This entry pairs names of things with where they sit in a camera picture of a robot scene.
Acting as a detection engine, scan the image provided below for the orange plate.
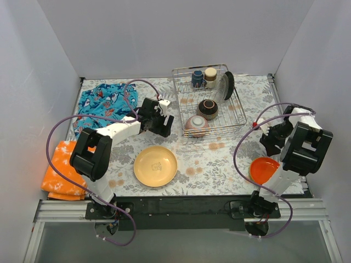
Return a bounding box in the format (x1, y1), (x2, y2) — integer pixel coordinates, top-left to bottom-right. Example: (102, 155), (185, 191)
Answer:
(250, 157), (280, 185)

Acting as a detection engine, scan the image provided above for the floral patterned bowl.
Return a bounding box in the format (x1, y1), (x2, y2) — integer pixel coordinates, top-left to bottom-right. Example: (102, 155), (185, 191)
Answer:
(184, 115), (209, 138)

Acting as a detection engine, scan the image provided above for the beige bear plate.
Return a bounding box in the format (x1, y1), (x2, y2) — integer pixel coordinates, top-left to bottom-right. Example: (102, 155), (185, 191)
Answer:
(134, 146), (178, 187)

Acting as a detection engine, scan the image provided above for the brown rimmed cream bowl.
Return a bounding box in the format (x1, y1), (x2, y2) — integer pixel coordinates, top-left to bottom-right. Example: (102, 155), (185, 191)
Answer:
(196, 99), (218, 121)

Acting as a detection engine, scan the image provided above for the dark blue mug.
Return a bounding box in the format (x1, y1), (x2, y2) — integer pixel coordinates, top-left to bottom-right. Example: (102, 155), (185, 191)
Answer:
(191, 70), (207, 88)

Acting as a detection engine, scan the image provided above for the clear ribbed glass plate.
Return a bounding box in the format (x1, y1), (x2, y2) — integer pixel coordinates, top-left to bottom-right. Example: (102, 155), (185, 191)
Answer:
(220, 73), (229, 100)

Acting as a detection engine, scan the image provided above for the lime green plate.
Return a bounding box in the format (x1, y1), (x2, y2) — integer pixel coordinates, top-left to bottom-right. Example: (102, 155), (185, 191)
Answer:
(248, 167), (256, 182)

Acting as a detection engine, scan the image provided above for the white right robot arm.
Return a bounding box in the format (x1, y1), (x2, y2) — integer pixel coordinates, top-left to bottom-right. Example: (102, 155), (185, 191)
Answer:
(248, 104), (333, 218)

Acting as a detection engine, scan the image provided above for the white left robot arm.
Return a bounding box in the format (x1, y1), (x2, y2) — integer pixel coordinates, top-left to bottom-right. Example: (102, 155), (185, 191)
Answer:
(70, 98), (174, 219)

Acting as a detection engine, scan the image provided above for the floral tablecloth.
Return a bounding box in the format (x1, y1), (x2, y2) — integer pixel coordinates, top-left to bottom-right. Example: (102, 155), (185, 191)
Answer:
(68, 76), (280, 197)

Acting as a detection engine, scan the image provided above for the blue shark print cloth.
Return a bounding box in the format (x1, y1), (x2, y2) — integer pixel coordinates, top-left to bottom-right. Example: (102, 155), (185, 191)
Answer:
(72, 82), (139, 138)

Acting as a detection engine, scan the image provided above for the beige and brown mug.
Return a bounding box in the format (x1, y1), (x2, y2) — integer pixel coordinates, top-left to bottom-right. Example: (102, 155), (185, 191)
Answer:
(204, 67), (217, 88)

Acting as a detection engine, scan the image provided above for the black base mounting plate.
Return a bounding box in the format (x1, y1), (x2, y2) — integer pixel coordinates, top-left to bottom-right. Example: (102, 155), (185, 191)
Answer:
(85, 195), (280, 231)

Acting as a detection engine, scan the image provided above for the orange tie-dye cloth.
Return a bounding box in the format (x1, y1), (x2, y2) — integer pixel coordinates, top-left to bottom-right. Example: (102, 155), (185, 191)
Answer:
(40, 140), (97, 201)

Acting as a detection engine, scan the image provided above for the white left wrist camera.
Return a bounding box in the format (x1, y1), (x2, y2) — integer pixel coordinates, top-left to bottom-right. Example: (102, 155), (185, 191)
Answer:
(157, 99), (171, 117)

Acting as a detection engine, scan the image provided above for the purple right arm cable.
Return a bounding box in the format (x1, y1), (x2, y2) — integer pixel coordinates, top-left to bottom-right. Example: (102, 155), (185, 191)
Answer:
(233, 102), (316, 239)

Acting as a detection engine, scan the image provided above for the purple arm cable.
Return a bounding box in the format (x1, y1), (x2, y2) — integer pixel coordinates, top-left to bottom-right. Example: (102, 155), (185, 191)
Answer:
(233, 102), (316, 239)
(46, 79), (162, 247)

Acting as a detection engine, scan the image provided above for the chrome wire dish rack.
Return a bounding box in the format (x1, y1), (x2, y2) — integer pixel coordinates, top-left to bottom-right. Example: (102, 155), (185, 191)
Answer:
(172, 64), (247, 138)

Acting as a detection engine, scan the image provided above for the aluminium frame rail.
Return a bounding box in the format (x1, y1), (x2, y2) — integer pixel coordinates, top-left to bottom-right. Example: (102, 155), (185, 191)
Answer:
(24, 198), (342, 262)

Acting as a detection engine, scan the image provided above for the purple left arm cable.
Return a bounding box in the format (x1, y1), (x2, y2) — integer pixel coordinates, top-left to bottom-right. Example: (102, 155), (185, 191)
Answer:
(46, 79), (162, 247)

